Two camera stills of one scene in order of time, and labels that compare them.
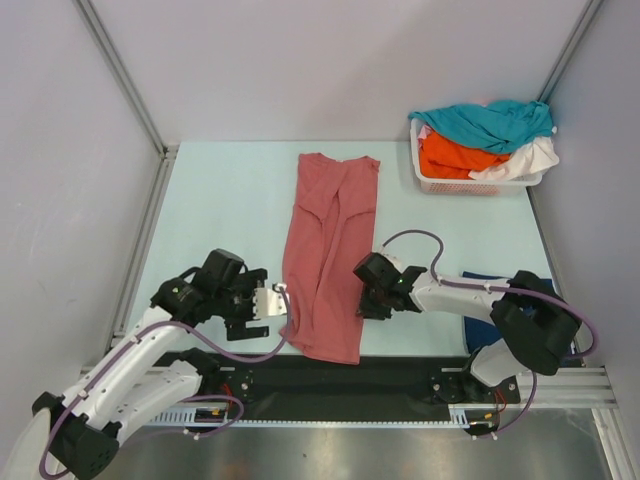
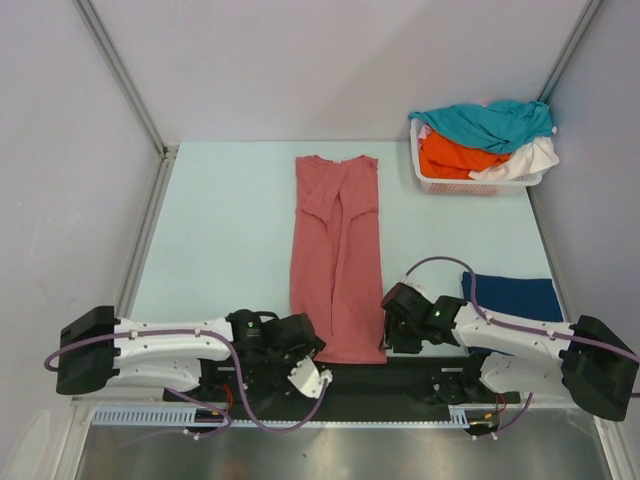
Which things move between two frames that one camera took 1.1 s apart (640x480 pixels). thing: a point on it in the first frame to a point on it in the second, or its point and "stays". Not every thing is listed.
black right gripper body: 373,305 to 402,335
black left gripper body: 236,303 to 280,362
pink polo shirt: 328,252 stays
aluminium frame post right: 569,51 stays
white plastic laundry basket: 464,187 stays
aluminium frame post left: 167,152 stays
